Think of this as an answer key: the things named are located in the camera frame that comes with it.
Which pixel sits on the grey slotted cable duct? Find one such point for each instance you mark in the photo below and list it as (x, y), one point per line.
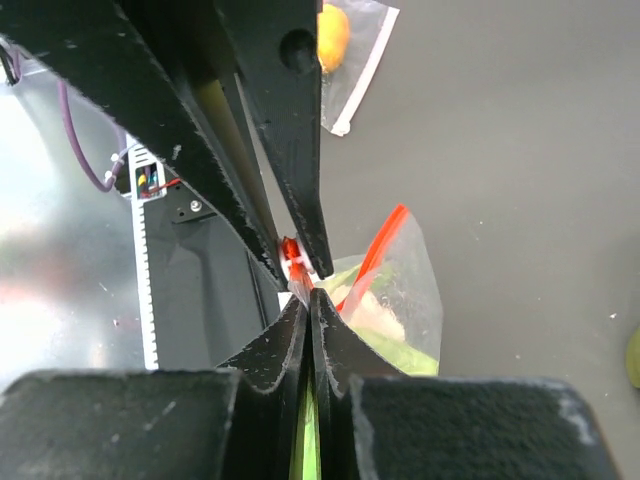
(138, 157)

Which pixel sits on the fake green cucumber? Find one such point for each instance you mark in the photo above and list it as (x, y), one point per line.
(395, 352)

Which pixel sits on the olive green plastic basin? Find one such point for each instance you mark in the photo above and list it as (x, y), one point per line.
(632, 358)

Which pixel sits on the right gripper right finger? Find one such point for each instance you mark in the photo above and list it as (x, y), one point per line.
(376, 422)

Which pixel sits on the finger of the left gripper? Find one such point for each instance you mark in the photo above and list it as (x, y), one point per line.
(160, 70)
(275, 43)

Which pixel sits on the clear zip bag red seal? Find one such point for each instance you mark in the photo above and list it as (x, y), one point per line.
(396, 268)

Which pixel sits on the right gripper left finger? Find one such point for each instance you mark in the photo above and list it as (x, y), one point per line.
(242, 420)

